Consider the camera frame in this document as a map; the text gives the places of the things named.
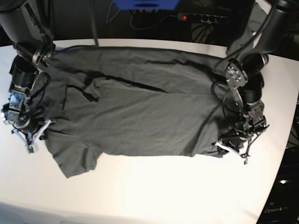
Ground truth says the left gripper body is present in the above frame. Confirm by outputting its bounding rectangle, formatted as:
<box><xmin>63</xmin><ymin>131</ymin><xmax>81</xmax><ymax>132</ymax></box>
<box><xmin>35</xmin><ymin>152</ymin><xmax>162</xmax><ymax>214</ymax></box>
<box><xmin>210</xmin><ymin>133</ymin><xmax>255</xmax><ymax>159</ymax></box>

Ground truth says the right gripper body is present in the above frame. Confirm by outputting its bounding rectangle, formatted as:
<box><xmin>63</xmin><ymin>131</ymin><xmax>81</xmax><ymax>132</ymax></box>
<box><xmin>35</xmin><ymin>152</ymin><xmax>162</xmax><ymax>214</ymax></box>
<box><xmin>11</xmin><ymin>119</ymin><xmax>56</xmax><ymax>149</ymax></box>

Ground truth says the dark grey T-shirt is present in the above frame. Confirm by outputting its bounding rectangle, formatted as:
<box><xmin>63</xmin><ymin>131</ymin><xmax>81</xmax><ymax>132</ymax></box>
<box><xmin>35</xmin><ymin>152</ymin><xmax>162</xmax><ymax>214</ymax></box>
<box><xmin>42</xmin><ymin>47</ymin><xmax>228</xmax><ymax>178</ymax></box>

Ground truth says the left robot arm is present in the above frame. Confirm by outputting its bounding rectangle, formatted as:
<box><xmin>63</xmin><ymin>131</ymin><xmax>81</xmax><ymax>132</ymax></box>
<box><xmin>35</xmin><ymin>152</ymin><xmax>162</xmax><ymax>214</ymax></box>
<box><xmin>211</xmin><ymin>0</ymin><xmax>299</xmax><ymax>164</ymax></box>

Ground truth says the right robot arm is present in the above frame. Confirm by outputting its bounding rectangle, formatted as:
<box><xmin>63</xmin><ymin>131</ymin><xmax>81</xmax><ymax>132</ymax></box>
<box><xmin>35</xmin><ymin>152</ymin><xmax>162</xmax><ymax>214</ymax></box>
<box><xmin>0</xmin><ymin>0</ymin><xmax>55</xmax><ymax>154</ymax></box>

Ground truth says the black OpenArm case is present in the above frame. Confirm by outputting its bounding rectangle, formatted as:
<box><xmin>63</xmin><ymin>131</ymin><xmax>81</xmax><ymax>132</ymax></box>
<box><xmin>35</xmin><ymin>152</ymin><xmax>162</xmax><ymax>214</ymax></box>
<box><xmin>256</xmin><ymin>172</ymin><xmax>299</xmax><ymax>224</ymax></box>

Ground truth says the black power strip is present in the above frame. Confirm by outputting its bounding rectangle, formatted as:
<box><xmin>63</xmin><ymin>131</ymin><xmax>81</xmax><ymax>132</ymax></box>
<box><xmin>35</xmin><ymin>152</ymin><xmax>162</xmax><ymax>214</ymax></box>
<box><xmin>176</xmin><ymin>13</ymin><xmax>229</xmax><ymax>24</ymax></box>

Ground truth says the blue box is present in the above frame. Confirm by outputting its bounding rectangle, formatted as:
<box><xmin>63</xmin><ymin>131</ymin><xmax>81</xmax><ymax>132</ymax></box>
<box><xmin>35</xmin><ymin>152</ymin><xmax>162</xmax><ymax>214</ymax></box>
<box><xmin>113</xmin><ymin>0</ymin><xmax>179</xmax><ymax>10</ymax></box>

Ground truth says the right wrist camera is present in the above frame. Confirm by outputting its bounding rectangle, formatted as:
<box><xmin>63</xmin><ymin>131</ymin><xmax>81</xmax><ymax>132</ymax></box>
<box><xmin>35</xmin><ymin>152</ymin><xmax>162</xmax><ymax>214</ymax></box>
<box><xmin>26</xmin><ymin>144</ymin><xmax>39</xmax><ymax>154</ymax></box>

